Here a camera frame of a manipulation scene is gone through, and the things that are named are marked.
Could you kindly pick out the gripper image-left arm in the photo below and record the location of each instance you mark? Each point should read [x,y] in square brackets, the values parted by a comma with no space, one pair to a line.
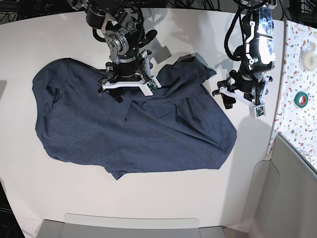
[125,75]

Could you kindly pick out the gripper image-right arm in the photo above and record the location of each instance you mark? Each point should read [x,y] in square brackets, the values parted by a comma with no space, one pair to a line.
[250,90]

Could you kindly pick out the dark blue t-shirt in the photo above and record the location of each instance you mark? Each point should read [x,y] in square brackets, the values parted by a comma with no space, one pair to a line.
[180,127]

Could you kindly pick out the green tape roll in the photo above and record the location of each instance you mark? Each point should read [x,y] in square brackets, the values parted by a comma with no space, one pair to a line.
[301,99]

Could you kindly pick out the terrazzo patterned side surface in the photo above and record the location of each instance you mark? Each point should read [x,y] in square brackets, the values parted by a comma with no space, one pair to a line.
[297,125]

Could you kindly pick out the clear tape roll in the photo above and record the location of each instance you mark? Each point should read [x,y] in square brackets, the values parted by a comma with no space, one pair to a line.
[308,57]

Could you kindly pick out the grey chair right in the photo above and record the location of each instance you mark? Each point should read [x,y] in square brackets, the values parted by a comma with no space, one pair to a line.
[282,200]

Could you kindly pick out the grey chair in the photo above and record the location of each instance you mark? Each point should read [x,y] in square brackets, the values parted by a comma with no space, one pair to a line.
[84,226]
[282,200]

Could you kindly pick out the grey chair bottom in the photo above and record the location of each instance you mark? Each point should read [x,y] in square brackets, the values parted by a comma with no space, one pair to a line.
[84,226]

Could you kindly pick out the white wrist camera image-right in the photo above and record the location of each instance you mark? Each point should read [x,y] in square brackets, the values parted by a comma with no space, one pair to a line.
[257,111]

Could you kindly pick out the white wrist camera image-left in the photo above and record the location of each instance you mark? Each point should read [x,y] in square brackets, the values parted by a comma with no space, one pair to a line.
[150,87]

